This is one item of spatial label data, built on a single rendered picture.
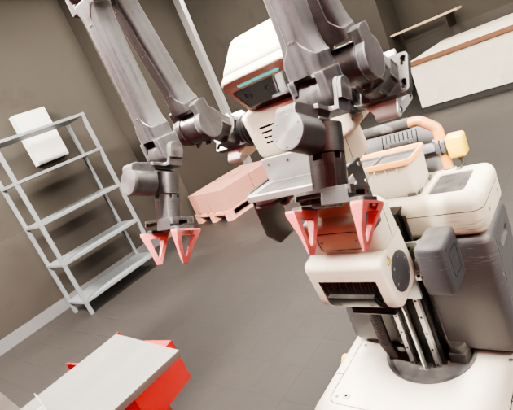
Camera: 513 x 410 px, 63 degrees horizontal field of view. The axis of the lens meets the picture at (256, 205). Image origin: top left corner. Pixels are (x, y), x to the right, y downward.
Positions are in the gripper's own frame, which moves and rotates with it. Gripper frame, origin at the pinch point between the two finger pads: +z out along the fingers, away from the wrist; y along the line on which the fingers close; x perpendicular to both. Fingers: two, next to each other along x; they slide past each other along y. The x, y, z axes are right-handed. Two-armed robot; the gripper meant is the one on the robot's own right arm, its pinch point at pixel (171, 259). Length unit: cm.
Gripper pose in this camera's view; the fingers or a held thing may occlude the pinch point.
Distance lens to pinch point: 96.3
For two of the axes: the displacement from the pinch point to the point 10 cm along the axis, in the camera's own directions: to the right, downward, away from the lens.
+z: 0.9, 9.9, -1.0
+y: 7.3, -1.3, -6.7
